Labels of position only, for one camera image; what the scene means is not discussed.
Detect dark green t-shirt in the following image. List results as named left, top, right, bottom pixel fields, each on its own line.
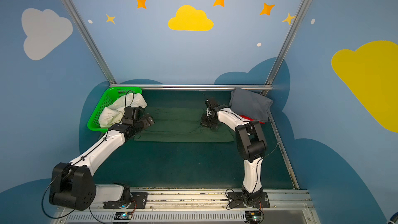
left=133, top=106, right=235, bottom=143

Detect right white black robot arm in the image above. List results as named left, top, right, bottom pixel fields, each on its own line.
left=201, top=98, right=267, bottom=202

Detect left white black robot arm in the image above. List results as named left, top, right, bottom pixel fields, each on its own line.
left=48, top=106, right=154, bottom=211

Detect cream white t-shirt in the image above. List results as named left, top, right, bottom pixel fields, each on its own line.
left=98, top=90, right=147, bottom=128

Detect green plastic basket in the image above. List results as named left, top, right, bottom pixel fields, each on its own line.
left=87, top=87, right=142, bottom=133

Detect folded red t-shirt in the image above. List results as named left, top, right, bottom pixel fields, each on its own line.
left=239, top=115, right=265, bottom=124

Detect folded grey t-shirt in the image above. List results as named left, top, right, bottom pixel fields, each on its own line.
left=229, top=88, right=273, bottom=122

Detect left small circuit board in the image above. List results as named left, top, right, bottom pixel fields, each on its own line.
left=114, top=212, right=133, bottom=220

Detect small circuit board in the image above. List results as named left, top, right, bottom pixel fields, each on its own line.
left=114, top=212, right=133, bottom=220
left=245, top=211, right=263, bottom=224

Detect right small circuit board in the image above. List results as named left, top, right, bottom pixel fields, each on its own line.
left=245, top=211, right=263, bottom=224

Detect horizontal aluminium back rail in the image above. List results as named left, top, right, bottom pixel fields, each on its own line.
left=110, top=84, right=273, bottom=91

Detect right diagonal aluminium post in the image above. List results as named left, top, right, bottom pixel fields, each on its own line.
left=265, top=0, right=313, bottom=87

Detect diagonal aluminium post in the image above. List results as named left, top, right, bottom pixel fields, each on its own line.
left=61, top=0, right=117, bottom=84
left=265, top=0, right=313, bottom=87

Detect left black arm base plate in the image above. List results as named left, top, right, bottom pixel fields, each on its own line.
left=103, top=192, right=148, bottom=209

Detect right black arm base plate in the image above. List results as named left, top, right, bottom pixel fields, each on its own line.
left=226, top=191, right=271, bottom=210

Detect aluminium front mounting rail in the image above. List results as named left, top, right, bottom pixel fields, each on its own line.
left=51, top=188, right=320, bottom=224

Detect left diagonal aluminium post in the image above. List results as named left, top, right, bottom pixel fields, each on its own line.
left=61, top=0, right=117, bottom=84

